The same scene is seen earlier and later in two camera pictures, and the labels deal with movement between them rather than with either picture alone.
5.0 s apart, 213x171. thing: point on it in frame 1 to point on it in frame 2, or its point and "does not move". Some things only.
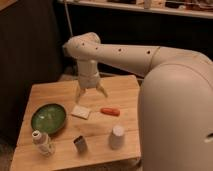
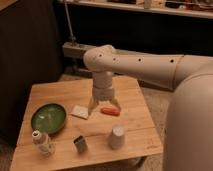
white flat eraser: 81,111 does not move
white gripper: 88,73 to 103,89
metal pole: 68,17 does not move
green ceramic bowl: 48,118 does not move
